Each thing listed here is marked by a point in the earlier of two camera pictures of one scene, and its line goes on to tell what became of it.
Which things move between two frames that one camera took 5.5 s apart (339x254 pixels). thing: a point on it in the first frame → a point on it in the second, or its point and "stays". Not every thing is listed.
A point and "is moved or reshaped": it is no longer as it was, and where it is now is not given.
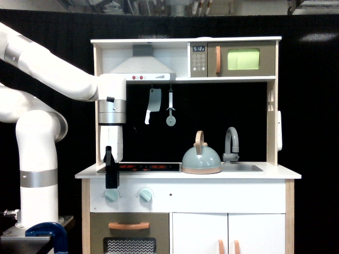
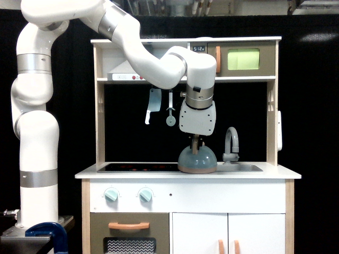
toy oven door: x=126 y=233 stays
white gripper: x=112 y=153 → x=197 y=121
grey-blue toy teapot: x=201 y=159 is moved or reshaped
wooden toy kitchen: x=200 y=173 stays
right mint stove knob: x=145 y=195 stays
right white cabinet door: x=257 y=233 stays
